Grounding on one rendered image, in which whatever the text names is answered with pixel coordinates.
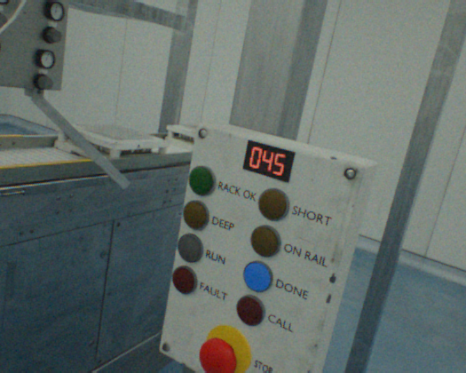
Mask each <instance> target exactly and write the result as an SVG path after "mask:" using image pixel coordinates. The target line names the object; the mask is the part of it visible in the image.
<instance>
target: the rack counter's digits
mask: <svg viewBox="0 0 466 373"><path fill-rule="evenodd" d="M287 158H288V156H287V155H284V154H281V153H277V152H275V151H272V150H268V149H265V148H262V147H254V146H252V148H251V153H250V158H249V165H248V167H250V168H253V169H259V170H261V171H266V172H269V173H272V174H275V175H277V176H280V177H283V173H284V169H285V165H286V161H287Z"/></svg>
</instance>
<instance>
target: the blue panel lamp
mask: <svg viewBox="0 0 466 373"><path fill-rule="evenodd" d="M244 273H245V282H246V283H247V285H248V286H250V288H251V289H253V290H265V289H266V287H267V286H268V285H269V282H270V275H269V274H268V272H267V270H266V267H265V266H263V265H262V264H256V263H255V264H249V265H248V266H247V267H246V269H245V272H244Z"/></svg>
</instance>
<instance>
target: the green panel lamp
mask: <svg viewBox="0 0 466 373"><path fill-rule="evenodd" d="M190 185H191V188H192V190H194V192H196V193H198V194H206V193H208V191H209V190H211V188H212V176H211V174H210V172H209V171H208V170H207V169H204V168H197V169H194V170H193V171H192V172H191V176H190Z"/></svg>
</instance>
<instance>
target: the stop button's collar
mask: <svg viewBox="0 0 466 373"><path fill-rule="evenodd" d="M213 337H216V338H220V339H223V340H224V341H225V342H226V343H227V344H230V345H231V346H232V347H233V349H234V355H235V357H236V369H235V371H234V373H244V372H245V371H246V369H248V368H249V365H250V363H251V357H252V356H251V349H250V346H249V343H248V341H247V339H246V338H245V336H244V335H243V334H242V333H241V331H238V330H237V329H236V328H235V327H233V326H230V325H218V326H216V327H215V328H214V329H212V331H210V332H209V334H208V336H207V339H206V341H207V340H209V339H211V338H213Z"/></svg>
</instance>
